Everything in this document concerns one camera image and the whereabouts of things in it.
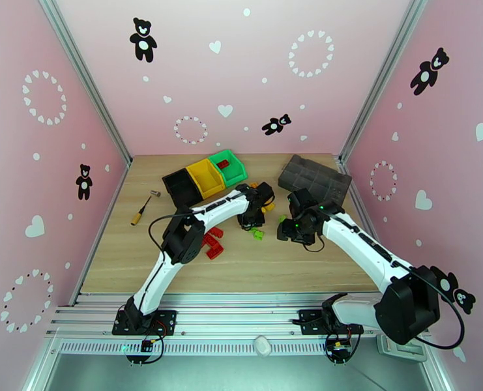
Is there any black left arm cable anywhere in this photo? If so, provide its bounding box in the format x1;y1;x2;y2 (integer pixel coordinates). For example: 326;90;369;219
148;212;193;256

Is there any grey plastic clip holder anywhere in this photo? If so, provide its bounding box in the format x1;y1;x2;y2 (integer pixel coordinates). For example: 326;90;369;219
376;334;429;364

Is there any aluminium rail base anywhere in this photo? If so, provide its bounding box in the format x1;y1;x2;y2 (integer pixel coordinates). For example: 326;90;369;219
45;293;432;338

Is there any dark compartment organizer tray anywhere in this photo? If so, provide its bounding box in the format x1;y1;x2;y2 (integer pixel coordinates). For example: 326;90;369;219
278;154;353;207

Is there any slotted metal strip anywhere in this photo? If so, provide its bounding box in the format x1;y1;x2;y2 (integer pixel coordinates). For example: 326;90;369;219
57;338;379;356

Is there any black teddy bear sticker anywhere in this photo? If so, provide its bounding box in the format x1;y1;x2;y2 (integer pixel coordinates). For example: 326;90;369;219
452;289;477;315

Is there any black plastic bin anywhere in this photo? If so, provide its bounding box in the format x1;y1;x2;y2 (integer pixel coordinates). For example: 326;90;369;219
161;167;203;209

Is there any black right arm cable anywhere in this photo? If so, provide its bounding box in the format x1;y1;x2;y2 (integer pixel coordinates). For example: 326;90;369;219
410;267;466;350

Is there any white round plastic knob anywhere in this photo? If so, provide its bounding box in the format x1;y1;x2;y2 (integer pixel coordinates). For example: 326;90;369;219
252;335;273;358

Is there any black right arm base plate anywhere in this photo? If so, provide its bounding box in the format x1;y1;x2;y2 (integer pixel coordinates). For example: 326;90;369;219
298;309;364;336

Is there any green plastic bin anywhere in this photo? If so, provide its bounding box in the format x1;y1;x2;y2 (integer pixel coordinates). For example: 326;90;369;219
207;149;248;187

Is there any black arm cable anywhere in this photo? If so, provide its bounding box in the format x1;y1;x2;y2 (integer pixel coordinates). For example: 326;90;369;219
148;212;193;256
410;267;466;350

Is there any wooden handle screwdriver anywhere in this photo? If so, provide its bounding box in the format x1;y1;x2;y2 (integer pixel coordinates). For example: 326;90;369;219
130;195;153;227

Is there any aluminium frame post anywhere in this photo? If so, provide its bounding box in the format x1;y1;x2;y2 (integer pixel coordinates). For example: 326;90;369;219
338;0;433;163
35;0;133;167

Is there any yellow plastic bin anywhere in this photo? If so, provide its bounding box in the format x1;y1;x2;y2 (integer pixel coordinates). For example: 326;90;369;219
185;158;227;199

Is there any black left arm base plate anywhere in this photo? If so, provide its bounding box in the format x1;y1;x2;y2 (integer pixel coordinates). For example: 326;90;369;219
111;309;178;336

